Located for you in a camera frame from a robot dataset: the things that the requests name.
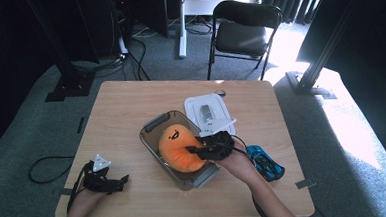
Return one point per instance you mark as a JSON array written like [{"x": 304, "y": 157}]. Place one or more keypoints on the black tape strip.
[{"x": 80, "y": 125}]

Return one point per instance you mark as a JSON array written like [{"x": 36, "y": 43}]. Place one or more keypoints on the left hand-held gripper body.
[{"x": 100, "y": 183}]

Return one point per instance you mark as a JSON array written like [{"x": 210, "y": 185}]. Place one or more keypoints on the orange plush toy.
[{"x": 176, "y": 152}]

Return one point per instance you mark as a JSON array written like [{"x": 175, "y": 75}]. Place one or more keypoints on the dark cabinet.
[{"x": 142, "y": 11}]

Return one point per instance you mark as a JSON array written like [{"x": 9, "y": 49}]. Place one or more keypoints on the blue toy car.
[{"x": 267, "y": 166}]

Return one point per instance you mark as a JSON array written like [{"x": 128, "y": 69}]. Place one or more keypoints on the black metal stand slanted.
[{"x": 309, "y": 79}]

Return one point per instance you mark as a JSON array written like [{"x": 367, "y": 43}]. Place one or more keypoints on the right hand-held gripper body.
[{"x": 218, "y": 145}]

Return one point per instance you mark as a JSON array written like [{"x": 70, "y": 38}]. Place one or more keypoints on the person's right hand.
[{"x": 239, "y": 167}]

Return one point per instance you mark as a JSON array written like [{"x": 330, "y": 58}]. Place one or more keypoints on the person's left hand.
[{"x": 85, "y": 202}]

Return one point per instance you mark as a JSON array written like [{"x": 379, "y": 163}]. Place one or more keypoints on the grey tape piece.
[
  {"x": 66, "y": 191},
  {"x": 305, "y": 183}
]

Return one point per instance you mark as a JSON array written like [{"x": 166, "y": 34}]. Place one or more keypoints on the dark pleated curtain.
[{"x": 288, "y": 0}]

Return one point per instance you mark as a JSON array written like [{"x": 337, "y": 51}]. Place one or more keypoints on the black folding chair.
[{"x": 240, "y": 36}]

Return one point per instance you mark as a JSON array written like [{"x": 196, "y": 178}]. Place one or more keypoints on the grey transparent storage box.
[{"x": 151, "y": 140}]

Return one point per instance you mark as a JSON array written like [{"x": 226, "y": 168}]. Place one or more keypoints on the black metal stand flat base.
[{"x": 69, "y": 85}]

